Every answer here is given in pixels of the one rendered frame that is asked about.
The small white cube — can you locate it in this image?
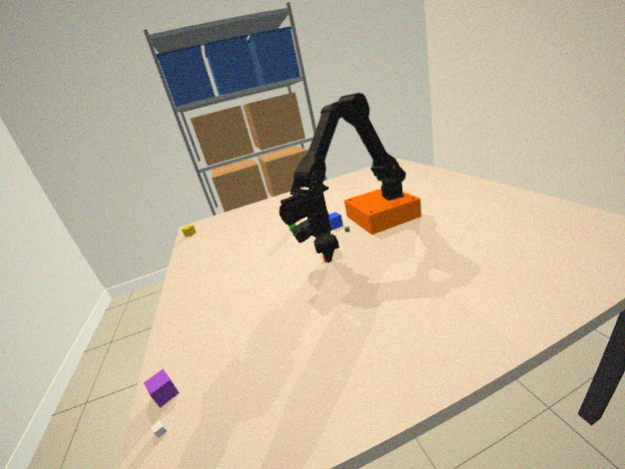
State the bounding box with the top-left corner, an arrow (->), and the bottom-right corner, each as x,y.
152,420 -> 167,438

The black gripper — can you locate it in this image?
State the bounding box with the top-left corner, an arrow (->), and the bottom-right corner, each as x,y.
308,209 -> 339,262

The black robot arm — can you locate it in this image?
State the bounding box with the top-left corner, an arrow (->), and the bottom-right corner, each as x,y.
279,93 -> 406,243

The small yellow block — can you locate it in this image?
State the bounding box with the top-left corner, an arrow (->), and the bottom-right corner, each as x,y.
182,225 -> 197,236

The blue block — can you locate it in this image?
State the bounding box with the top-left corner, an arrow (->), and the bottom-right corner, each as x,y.
329,212 -> 343,230

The purple block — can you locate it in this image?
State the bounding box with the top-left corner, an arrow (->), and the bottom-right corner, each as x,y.
144,369 -> 179,408

